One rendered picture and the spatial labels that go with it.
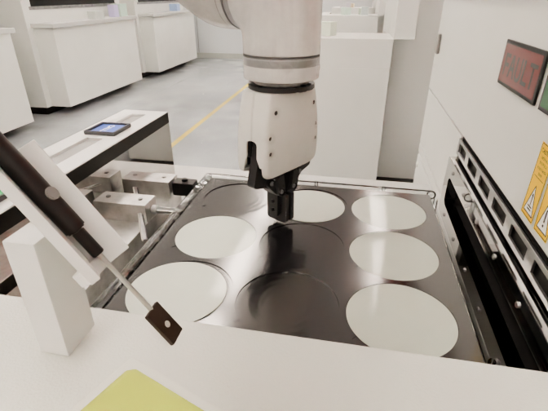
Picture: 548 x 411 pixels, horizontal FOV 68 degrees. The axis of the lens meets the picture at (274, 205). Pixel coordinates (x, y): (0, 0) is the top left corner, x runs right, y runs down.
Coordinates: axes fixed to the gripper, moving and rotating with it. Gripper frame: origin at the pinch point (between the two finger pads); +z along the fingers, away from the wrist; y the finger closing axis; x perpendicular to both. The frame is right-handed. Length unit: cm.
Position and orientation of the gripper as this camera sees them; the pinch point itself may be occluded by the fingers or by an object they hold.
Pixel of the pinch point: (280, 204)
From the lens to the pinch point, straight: 53.2
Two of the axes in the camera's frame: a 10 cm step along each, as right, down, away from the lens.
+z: 0.0, 8.9, 4.6
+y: -6.6, 3.5, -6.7
